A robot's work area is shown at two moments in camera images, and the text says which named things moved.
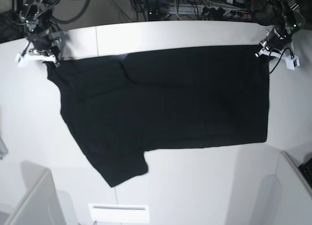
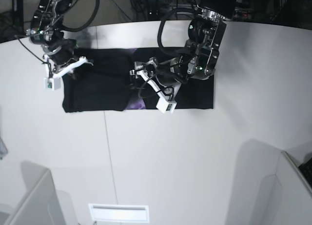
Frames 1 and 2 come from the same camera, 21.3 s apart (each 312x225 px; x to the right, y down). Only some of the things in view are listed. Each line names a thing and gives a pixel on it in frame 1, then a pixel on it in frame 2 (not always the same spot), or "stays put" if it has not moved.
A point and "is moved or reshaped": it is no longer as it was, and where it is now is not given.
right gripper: x=275 y=40 -> x=168 y=75
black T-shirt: x=117 y=108 is moved or reshaped
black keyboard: x=306 y=169 stays put
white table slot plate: x=120 y=213 stays put
